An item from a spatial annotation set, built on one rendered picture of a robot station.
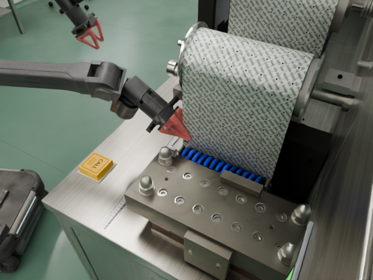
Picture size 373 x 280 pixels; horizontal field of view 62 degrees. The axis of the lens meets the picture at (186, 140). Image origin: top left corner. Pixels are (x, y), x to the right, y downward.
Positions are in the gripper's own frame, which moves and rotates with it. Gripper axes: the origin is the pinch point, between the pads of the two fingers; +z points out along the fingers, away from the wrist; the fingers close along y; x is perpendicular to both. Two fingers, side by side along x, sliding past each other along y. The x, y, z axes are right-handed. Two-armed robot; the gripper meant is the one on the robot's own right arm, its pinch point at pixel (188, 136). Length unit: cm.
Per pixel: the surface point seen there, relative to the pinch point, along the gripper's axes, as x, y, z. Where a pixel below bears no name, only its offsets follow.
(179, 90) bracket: 2.8, -7.1, -9.4
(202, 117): 8.7, 0.3, -0.9
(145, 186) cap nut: -1.0, 17.6, -0.7
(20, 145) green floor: -169, -29, -78
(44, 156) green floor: -158, -30, -58
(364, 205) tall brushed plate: 47, 33, 8
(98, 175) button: -23.6, 12.9, -11.3
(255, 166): 7.8, 0.2, 15.9
